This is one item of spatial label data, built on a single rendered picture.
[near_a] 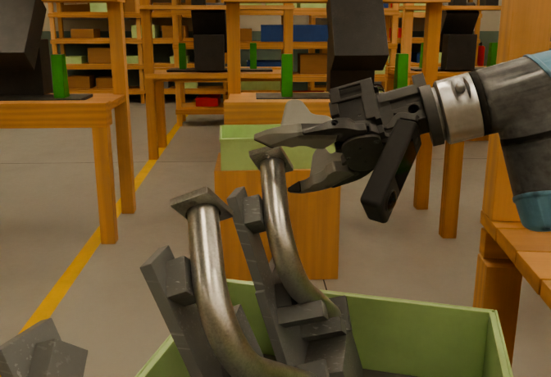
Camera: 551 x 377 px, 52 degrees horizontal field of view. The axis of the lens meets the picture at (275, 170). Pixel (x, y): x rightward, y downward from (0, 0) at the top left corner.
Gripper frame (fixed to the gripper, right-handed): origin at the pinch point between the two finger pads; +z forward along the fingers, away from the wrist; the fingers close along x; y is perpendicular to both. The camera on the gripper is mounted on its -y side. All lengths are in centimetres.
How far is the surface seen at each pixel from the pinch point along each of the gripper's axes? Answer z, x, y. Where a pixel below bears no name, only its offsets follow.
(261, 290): 4.4, -4.3, -13.1
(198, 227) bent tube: 3.9, 13.7, -13.2
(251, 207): 2.9, 1.5, -5.2
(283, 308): 3.0, -8.3, -14.3
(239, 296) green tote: 14.2, -22.9, -5.8
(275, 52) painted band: 180, -694, 724
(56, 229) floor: 224, -227, 149
